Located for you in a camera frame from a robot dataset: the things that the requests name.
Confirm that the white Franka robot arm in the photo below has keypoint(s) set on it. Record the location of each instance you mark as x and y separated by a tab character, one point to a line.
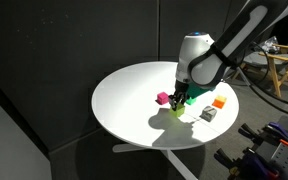
200	66

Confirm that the wooden chair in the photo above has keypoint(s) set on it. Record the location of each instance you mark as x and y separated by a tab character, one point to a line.
274	75

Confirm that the white table base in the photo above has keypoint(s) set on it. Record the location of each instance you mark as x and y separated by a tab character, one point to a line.
177	163

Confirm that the purple orange spring clamp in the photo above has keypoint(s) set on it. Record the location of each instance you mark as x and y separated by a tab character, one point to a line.
279	130
254	161

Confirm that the orange block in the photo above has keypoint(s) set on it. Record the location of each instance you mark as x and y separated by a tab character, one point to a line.
219	102

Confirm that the clear plastic bag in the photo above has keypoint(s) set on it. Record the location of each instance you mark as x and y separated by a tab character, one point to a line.
271	43

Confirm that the pink block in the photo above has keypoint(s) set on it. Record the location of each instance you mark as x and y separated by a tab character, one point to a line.
163	98

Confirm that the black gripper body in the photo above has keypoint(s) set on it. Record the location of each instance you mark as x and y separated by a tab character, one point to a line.
181	88

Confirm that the gray block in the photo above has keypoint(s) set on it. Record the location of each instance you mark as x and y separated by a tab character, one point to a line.
208	114

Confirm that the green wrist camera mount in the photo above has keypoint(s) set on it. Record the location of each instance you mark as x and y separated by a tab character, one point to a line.
197	90

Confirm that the yellow block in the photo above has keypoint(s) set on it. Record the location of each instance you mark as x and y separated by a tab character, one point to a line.
178	111

